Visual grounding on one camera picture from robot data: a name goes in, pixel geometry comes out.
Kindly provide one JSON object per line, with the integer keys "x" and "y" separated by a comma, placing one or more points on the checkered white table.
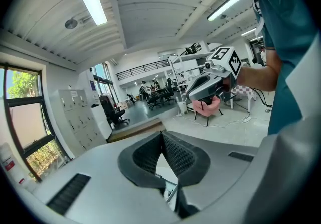
{"x": 243, "y": 91}

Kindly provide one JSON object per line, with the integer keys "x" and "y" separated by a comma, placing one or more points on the white shelf rack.
{"x": 180, "y": 67}

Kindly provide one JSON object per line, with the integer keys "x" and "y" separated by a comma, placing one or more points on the person's right hand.
{"x": 225, "y": 85}

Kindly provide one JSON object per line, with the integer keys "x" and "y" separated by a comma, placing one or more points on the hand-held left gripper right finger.
{"x": 183, "y": 160}

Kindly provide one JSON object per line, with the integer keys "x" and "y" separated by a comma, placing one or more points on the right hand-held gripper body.
{"x": 217, "y": 68}

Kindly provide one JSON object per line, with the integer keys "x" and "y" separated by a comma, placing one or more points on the black framed window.
{"x": 27, "y": 122}

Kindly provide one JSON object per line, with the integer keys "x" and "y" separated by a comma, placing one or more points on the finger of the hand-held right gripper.
{"x": 201, "y": 81}
{"x": 200, "y": 88}

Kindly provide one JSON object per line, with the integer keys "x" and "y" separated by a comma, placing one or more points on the black office chair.
{"x": 171, "y": 90}
{"x": 113, "y": 112}
{"x": 153, "y": 101}

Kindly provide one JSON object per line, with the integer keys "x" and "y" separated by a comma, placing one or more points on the pink chair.
{"x": 206, "y": 108}

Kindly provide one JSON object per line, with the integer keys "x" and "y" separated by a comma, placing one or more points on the person's right forearm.
{"x": 260, "y": 77}

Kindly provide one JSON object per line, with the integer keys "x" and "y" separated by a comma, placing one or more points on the white locker cabinet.
{"x": 80, "y": 120}

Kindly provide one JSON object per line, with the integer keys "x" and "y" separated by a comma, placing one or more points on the round ceiling lamp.
{"x": 71, "y": 23}

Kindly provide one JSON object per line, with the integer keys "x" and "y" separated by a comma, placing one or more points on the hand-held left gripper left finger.
{"x": 140, "y": 160}

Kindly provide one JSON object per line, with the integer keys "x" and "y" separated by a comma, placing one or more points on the low white cabinet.
{"x": 101, "y": 120}

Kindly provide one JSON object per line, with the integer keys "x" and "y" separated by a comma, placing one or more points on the black balcony railing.
{"x": 143, "y": 69}

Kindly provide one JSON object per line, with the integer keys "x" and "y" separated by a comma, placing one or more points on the person's teal shirt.
{"x": 286, "y": 29}

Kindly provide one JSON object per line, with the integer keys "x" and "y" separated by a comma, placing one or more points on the white bottle red label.
{"x": 10, "y": 165}

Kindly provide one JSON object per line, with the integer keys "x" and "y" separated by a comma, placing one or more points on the white power strip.
{"x": 247, "y": 118}

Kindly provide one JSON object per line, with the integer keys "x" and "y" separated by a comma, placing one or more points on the white bin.
{"x": 181, "y": 107}

